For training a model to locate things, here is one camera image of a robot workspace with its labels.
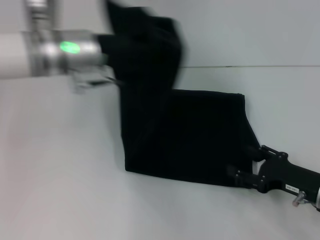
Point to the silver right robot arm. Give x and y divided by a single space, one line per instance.
318 197

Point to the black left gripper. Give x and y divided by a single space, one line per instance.
107 50

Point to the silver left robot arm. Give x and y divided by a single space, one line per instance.
37 52

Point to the black shirt with FREE print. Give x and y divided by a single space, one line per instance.
175 137

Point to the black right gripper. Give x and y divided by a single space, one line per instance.
282 175

